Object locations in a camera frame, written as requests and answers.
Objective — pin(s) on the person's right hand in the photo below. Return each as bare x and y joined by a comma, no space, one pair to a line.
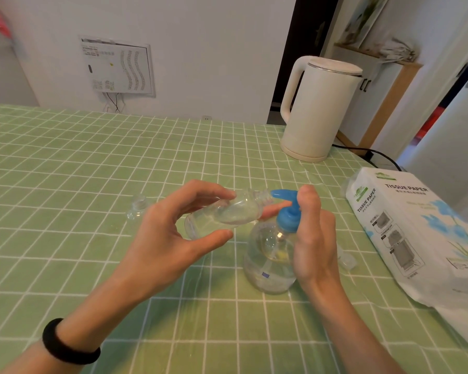
314,249

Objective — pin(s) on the person's left hand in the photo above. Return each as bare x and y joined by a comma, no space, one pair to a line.
156,253

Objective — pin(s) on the small white bottle cap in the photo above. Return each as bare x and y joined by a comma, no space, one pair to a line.
345,262

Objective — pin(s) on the large clear bottle blue pump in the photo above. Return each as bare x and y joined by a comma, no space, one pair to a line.
269,257

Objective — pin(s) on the small clear plastic bottle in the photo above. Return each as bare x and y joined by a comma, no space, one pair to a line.
135,208
226,214

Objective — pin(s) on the white tissue paper pack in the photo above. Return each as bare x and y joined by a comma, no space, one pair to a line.
405,237

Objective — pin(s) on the green checked tablecloth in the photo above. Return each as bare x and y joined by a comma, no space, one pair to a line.
62,229

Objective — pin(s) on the black wrist band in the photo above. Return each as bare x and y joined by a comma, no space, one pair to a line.
68,344

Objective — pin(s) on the cream electric kettle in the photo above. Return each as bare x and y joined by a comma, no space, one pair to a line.
320,110

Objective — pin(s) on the white door wooden side cabinet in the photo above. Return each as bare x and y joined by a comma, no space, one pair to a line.
366,105

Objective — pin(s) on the red object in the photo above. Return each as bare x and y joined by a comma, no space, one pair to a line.
429,122

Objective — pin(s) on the crumpled grey paper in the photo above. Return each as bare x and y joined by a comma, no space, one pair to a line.
398,50

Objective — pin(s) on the leaning framed picture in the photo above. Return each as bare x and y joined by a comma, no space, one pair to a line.
362,19

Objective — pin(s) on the wooden top white cabinet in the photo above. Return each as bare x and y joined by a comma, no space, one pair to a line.
0,73

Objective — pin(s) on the white wall panel cover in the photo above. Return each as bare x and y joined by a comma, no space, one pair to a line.
117,66

